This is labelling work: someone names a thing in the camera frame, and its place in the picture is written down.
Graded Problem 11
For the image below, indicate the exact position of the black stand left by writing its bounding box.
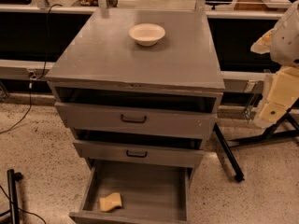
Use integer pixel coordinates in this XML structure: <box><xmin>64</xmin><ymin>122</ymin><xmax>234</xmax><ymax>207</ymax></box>
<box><xmin>0</xmin><ymin>169</ymin><xmax>21</xmax><ymax>224</ymax></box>

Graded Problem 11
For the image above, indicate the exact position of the black cable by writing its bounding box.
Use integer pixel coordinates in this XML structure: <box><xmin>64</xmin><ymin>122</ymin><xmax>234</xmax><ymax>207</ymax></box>
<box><xmin>0</xmin><ymin>3</ymin><xmax>64</xmax><ymax>135</ymax></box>

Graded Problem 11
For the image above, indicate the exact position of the grey bottom drawer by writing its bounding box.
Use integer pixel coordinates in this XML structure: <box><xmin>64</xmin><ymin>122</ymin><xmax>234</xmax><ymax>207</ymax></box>
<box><xmin>69</xmin><ymin>161</ymin><xmax>189</xmax><ymax>224</ymax></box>

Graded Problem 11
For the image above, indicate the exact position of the black top drawer handle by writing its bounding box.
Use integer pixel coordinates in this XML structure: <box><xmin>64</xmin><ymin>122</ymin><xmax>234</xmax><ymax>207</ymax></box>
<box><xmin>120</xmin><ymin>114</ymin><xmax>148</xmax><ymax>124</ymax></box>

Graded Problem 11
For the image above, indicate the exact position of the white bowl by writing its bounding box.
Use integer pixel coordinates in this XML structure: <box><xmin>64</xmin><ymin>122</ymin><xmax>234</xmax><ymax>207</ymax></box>
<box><xmin>129</xmin><ymin>23</ymin><xmax>165</xmax><ymax>47</ymax></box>

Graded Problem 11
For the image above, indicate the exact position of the black middle drawer handle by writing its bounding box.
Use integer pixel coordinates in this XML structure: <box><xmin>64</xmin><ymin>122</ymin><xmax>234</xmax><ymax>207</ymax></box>
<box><xmin>126</xmin><ymin>150</ymin><xmax>148</xmax><ymax>158</ymax></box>

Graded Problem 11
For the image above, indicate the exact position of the grey drawer cabinet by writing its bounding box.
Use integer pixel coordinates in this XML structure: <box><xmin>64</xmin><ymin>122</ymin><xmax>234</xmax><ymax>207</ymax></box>
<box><xmin>45</xmin><ymin>8</ymin><xmax>226</xmax><ymax>224</ymax></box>

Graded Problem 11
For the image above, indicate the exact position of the black metal stand right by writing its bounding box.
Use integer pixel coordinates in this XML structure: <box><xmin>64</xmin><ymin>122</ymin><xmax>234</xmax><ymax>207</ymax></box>
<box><xmin>213</xmin><ymin>107</ymin><xmax>299</xmax><ymax>182</ymax></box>

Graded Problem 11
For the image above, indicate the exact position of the grey top drawer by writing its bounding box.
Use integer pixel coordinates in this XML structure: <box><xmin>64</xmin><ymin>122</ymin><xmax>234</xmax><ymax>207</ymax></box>
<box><xmin>55</xmin><ymin>102</ymin><xmax>217</xmax><ymax>139</ymax></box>

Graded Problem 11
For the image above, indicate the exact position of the grey barrier rail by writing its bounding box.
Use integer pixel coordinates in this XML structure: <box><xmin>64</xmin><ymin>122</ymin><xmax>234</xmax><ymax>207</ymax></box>
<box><xmin>0</xmin><ymin>10</ymin><xmax>282</xmax><ymax>92</ymax></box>

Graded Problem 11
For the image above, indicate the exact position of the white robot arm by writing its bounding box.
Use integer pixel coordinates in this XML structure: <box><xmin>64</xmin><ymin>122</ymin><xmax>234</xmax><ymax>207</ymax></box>
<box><xmin>250</xmin><ymin>1</ymin><xmax>299</xmax><ymax>128</ymax></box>

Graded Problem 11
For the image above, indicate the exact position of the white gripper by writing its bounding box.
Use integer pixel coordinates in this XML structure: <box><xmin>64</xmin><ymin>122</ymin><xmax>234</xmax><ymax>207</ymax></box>
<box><xmin>250</xmin><ymin>0</ymin><xmax>299</xmax><ymax>128</ymax></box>

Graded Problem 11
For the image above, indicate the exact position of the yellow sponge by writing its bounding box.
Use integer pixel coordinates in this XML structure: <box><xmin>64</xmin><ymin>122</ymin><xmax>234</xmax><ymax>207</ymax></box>
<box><xmin>99</xmin><ymin>192</ymin><xmax>122</xmax><ymax>212</ymax></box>

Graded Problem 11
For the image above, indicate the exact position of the black drawer handle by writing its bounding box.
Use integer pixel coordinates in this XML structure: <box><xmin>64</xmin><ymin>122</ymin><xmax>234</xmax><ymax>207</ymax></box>
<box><xmin>126</xmin><ymin>150</ymin><xmax>148</xmax><ymax>158</ymax></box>
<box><xmin>120</xmin><ymin>114</ymin><xmax>148</xmax><ymax>124</ymax></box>

